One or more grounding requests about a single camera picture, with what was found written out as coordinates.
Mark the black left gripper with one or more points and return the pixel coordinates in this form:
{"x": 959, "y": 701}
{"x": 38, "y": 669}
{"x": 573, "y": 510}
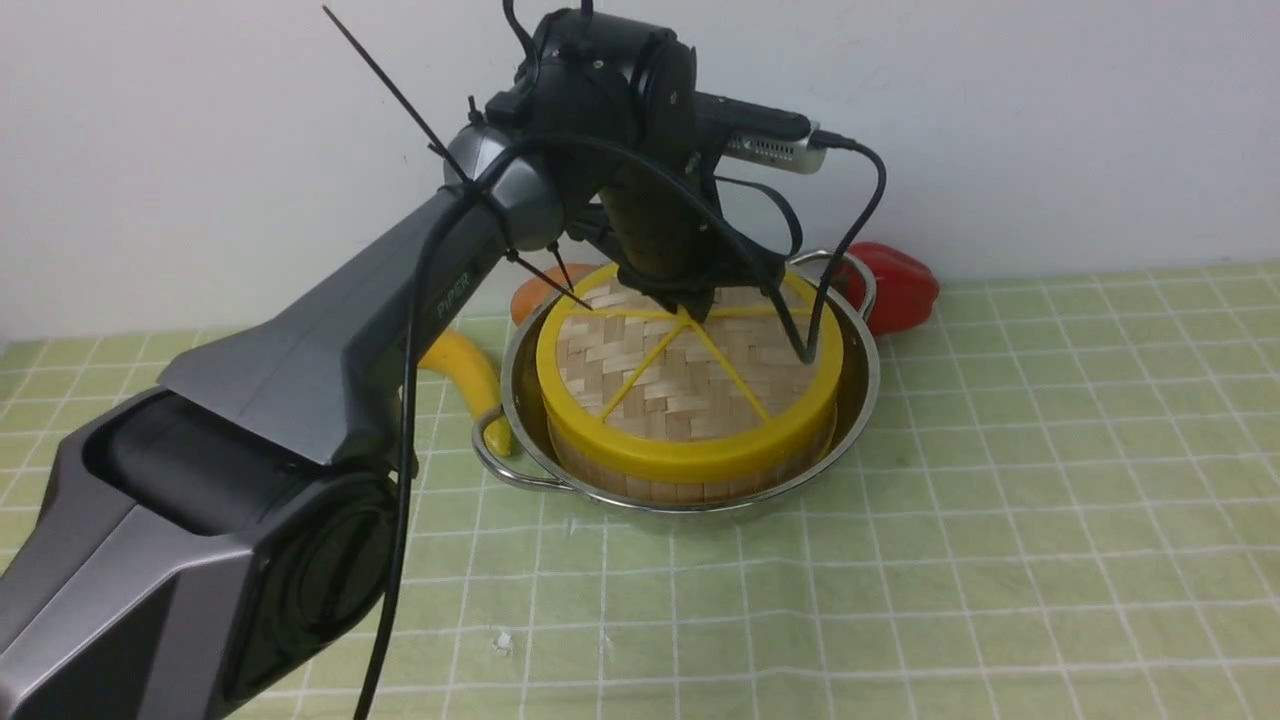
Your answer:
{"x": 665, "y": 247}

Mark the yellow woven bamboo steamer lid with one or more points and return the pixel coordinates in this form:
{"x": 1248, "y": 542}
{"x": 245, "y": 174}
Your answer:
{"x": 615, "y": 354}

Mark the yellow bamboo steamer basket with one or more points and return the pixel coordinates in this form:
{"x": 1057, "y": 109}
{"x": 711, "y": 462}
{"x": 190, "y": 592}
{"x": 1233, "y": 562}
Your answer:
{"x": 680, "y": 460}

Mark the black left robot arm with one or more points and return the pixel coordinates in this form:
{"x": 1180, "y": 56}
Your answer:
{"x": 206, "y": 538}

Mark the orange toy fruit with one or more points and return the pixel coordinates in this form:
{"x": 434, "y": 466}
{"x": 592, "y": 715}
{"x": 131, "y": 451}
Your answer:
{"x": 534, "y": 292}

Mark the red toy bell pepper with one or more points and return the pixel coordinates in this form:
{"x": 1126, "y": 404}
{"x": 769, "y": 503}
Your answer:
{"x": 906, "y": 288}

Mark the yellow toy banana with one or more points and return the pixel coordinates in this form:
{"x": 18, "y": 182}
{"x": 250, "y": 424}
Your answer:
{"x": 463, "y": 363}

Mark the green checkered tablecloth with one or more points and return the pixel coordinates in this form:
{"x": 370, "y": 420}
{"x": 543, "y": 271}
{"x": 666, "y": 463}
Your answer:
{"x": 1065, "y": 506}

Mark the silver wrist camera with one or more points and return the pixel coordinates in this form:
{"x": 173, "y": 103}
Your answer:
{"x": 769, "y": 137}

